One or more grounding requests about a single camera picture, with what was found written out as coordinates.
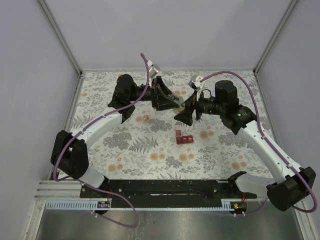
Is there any aluminium frame rail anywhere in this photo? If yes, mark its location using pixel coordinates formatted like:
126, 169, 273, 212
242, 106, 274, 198
34, 180, 306, 201

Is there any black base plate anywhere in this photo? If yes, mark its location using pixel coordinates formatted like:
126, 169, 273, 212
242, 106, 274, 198
79, 177, 258, 209

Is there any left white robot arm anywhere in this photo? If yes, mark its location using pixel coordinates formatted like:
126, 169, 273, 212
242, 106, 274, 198
50, 74, 183, 198

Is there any white slotted cable duct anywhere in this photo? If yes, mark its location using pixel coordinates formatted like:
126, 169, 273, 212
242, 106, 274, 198
45, 200, 111, 211

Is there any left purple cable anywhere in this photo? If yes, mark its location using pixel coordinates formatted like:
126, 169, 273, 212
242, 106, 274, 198
53, 52, 152, 228

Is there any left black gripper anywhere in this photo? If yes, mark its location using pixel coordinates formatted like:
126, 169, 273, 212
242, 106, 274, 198
128, 76, 180, 111

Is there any red pill organizer box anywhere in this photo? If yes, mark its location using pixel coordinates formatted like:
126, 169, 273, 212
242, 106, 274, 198
175, 130, 194, 145

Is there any floral table mat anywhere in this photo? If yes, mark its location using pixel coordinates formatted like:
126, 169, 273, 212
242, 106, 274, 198
57, 70, 287, 181

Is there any clear small pill bottle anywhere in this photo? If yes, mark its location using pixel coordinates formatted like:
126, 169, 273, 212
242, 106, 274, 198
169, 93, 185, 114

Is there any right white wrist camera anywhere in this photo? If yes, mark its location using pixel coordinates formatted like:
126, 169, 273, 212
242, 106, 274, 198
188, 75, 204, 99

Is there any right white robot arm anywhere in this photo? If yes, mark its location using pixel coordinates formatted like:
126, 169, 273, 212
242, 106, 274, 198
174, 80, 316, 212

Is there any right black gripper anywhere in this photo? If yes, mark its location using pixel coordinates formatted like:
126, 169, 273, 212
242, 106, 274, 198
174, 89, 225, 127

